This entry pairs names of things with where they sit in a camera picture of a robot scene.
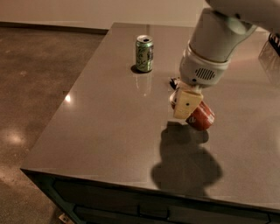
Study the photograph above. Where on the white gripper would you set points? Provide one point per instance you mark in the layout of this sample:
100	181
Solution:
200	71

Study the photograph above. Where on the red coke can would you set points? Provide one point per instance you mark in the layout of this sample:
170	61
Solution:
202	118

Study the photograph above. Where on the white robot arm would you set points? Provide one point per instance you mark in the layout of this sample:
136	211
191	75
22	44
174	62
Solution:
222	26

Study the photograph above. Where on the green soda can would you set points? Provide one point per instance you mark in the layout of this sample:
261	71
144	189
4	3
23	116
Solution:
144	53

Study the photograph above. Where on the black snack bar wrapper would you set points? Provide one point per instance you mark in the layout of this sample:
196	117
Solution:
174	82

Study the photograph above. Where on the dark cabinet under table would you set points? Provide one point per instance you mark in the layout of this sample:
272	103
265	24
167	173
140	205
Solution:
91	202

